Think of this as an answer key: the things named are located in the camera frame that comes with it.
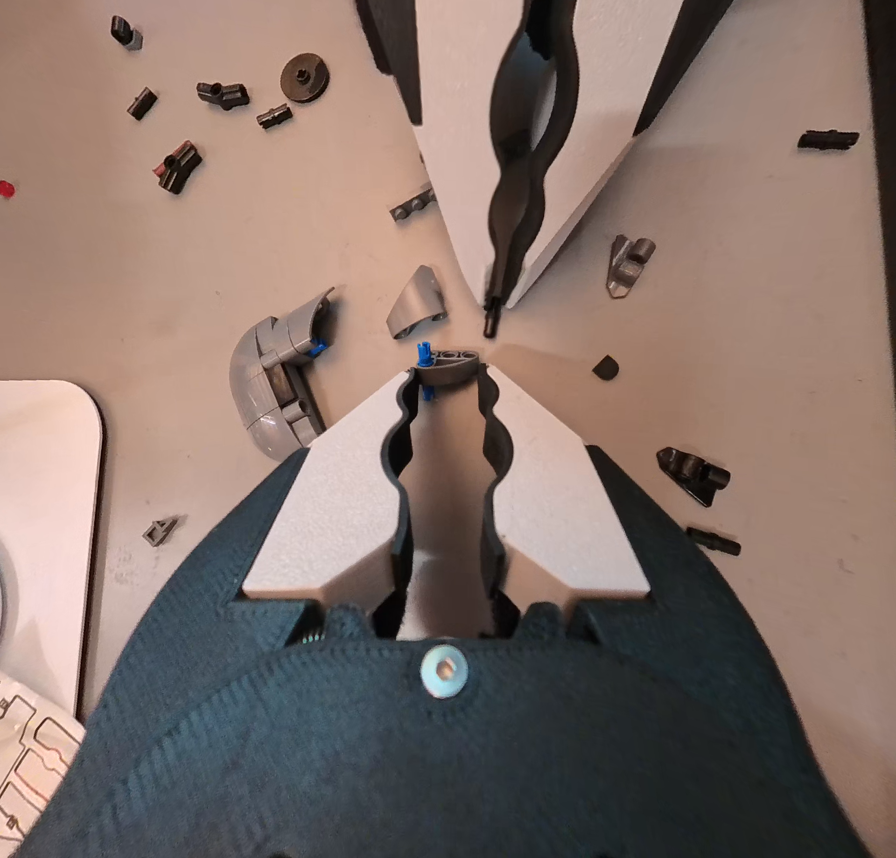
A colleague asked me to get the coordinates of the grey lego wedge piece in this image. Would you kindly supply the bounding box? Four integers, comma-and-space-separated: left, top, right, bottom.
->
605, 234, 658, 300

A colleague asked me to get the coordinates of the white book stand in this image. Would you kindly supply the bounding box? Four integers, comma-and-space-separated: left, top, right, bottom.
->
0, 380, 107, 718

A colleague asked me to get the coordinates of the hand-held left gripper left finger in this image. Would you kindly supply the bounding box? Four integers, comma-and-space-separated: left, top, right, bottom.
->
241, 370, 424, 624

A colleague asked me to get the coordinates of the black lego wedge piece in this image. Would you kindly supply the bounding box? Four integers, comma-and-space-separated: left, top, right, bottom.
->
656, 446, 732, 508

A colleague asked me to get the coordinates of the black and red lego connector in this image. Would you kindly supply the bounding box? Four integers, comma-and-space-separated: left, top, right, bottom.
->
153, 140, 204, 195

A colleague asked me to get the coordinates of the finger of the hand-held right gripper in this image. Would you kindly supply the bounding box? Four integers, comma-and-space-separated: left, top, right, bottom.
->
504, 0, 701, 308
413, 0, 555, 307

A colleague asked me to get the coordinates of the long black lego pin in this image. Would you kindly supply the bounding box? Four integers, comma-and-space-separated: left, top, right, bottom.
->
685, 525, 742, 557

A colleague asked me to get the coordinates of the light grey curved lego panel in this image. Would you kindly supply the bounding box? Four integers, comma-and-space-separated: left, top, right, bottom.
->
385, 265, 448, 341

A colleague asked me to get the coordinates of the grey lego stud plate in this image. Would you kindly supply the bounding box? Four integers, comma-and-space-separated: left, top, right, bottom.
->
391, 184, 435, 224

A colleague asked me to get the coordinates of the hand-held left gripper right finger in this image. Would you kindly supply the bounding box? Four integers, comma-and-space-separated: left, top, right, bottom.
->
478, 367, 652, 621

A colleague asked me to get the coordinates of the lego sticker sheet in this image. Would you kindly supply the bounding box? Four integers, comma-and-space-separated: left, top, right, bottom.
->
0, 670, 87, 858

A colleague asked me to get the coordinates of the grey liftarm with blue pin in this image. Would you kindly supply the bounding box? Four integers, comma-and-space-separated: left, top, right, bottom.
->
414, 342, 485, 402

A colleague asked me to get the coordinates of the black round lego disc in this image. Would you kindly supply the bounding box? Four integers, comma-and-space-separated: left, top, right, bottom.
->
280, 54, 330, 104

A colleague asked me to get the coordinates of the grey curved lego assembly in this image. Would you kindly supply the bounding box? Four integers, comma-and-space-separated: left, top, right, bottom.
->
229, 286, 339, 462

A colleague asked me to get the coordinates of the black angled lego connector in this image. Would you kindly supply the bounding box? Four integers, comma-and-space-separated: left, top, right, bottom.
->
196, 81, 251, 111

